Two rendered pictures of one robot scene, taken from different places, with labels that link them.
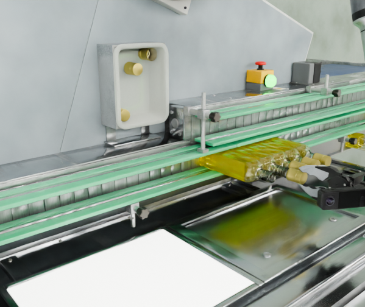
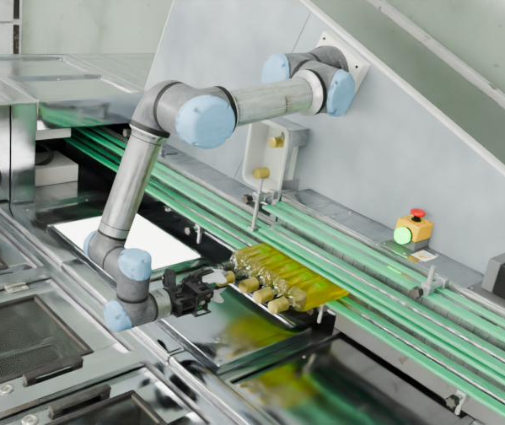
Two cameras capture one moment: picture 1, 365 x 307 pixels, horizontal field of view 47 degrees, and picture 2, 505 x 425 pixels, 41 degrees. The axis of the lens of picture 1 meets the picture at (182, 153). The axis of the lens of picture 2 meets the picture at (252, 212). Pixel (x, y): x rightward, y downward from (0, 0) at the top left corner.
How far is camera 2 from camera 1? 2.19 m
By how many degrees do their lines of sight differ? 78
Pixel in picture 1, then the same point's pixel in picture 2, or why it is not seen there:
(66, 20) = not seen: hidden behind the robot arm
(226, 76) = (385, 206)
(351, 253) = (151, 330)
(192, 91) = (341, 197)
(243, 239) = not seen: hidden behind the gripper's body
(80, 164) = (205, 182)
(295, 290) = (107, 293)
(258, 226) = not seen: hidden behind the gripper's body
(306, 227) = (201, 320)
